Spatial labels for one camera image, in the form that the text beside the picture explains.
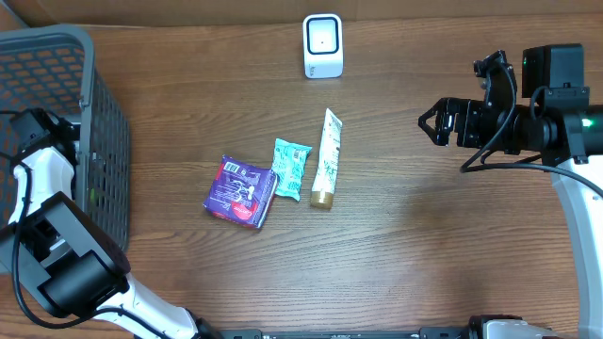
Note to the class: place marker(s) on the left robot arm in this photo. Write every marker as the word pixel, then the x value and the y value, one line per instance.
pixel 65 270

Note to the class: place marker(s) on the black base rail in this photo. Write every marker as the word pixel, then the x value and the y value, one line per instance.
pixel 423 333

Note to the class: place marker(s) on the white barcode scanner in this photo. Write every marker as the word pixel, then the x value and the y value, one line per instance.
pixel 322 41

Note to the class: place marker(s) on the purple sanitary pad pack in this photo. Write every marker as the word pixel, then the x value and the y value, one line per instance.
pixel 241 193

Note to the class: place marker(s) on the white tube with gold cap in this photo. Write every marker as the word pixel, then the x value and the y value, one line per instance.
pixel 323 188

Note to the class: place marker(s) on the grey plastic mesh basket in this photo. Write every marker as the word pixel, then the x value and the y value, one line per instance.
pixel 54 68

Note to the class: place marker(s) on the teal wet wipes packet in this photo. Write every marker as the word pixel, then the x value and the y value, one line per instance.
pixel 289 164

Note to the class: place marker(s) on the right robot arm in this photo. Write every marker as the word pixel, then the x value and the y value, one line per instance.
pixel 545 122

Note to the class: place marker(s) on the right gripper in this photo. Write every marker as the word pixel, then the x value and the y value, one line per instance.
pixel 468 112

